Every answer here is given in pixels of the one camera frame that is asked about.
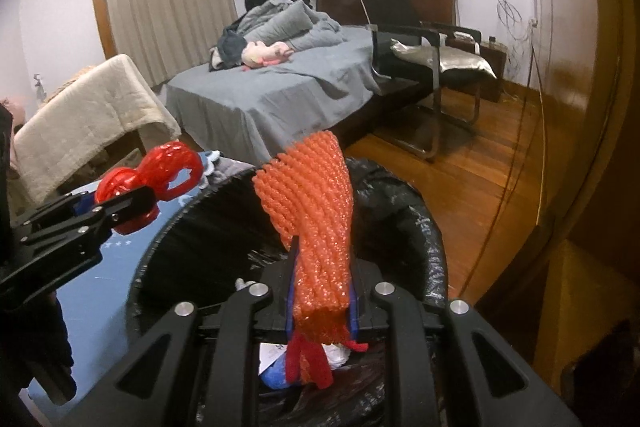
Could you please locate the silver cushion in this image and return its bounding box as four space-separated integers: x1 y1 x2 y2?
390 39 498 81

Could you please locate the beige blanket-covered furniture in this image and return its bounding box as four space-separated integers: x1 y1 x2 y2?
10 53 182 205

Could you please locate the blue printed tablecloth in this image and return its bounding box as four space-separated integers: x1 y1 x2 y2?
20 149 221 427

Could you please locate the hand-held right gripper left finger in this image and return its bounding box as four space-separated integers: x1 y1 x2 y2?
85 237 303 427

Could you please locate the bed with grey sheet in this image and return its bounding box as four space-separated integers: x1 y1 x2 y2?
165 26 436 162

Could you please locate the blue plastic bag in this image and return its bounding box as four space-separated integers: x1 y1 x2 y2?
262 364 306 390

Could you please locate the dark wooden headboard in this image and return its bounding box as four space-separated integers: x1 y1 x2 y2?
315 0 458 28

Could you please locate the wooden wardrobe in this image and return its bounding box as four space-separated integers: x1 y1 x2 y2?
472 0 640 408

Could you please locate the pink plush toy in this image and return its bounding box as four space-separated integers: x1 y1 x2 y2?
241 39 293 70

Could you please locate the black cantilever chair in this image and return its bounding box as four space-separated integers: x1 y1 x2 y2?
354 0 483 162

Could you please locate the wooden window frame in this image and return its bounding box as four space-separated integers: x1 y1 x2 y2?
89 0 118 60

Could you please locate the black bin with black bag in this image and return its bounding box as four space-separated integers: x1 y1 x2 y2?
129 157 448 427

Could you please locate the grey duvet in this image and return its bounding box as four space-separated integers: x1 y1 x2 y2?
235 0 346 52

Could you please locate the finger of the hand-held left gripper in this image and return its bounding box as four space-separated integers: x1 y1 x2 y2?
20 187 160 268
15 192 101 240

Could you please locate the dark clothes pile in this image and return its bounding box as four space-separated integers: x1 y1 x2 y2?
209 28 248 72

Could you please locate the dark wooden nightstand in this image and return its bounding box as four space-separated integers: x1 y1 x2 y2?
450 34 508 104

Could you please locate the grey quilted cloth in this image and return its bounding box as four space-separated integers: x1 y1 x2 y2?
205 150 256 182

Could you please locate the orange foam fruit net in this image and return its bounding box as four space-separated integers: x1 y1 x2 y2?
251 130 370 390

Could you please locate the pink jacket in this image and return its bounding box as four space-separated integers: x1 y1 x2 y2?
0 96 26 128

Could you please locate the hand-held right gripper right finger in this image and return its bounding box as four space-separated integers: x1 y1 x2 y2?
347 257 583 427

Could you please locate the white tissue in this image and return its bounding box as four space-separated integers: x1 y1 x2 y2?
257 342 351 373

